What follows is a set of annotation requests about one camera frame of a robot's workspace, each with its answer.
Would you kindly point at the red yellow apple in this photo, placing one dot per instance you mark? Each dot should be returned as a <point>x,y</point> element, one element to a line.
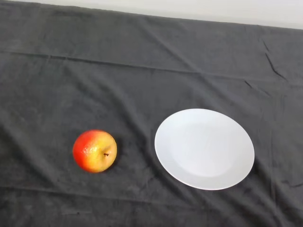
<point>94,151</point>

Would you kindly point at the white round plate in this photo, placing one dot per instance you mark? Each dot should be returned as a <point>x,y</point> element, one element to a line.
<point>204,149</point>

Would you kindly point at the black cloth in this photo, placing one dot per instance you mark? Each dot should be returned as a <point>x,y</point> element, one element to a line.
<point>132,89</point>

